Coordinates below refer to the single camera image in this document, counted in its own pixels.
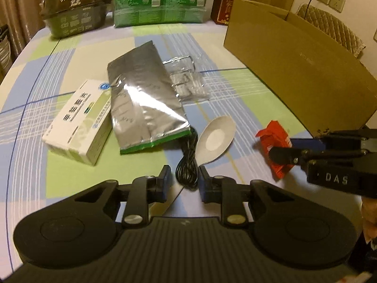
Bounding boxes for red snack packet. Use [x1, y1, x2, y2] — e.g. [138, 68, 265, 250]
[254, 119, 295, 180]

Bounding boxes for black cable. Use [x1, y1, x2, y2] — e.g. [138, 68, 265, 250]
[175, 126, 201, 192]

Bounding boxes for beige plastic spoon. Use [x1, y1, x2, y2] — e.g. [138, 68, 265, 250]
[195, 116, 236, 166]

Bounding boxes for white green medicine box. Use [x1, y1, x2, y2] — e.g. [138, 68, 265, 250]
[42, 80, 112, 166]

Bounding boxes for person left hand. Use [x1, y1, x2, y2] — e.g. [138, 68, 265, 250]
[361, 197, 377, 243]

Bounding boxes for large open cardboard box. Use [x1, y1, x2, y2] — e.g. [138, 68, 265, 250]
[224, 0, 376, 136]

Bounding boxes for silver foil pouch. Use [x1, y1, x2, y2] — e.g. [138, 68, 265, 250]
[107, 41, 190, 155]

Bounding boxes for clear bag metal hooks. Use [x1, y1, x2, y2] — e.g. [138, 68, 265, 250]
[162, 56, 210, 103]

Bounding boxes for quilted brown chair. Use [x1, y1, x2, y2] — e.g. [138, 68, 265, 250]
[296, 4, 366, 58]

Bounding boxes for green drink pack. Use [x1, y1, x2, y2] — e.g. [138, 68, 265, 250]
[112, 0, 206, 28]

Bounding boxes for beige curtain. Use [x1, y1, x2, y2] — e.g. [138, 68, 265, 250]
[1, 0, 45, 57]

